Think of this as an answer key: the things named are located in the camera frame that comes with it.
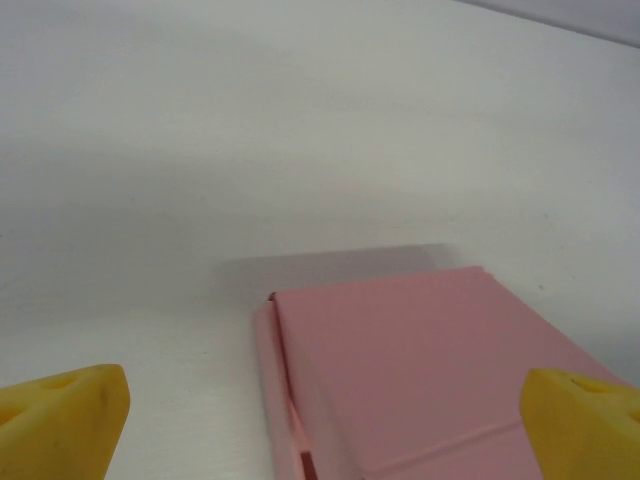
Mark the pink paper box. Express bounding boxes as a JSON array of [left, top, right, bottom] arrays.
[[253, 265, 635, 480]]

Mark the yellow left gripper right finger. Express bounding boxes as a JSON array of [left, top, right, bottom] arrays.
[[518, 367, 640, 480]]

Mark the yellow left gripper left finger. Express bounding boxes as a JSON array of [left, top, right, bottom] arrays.
[[0, 363, 132, 480]]

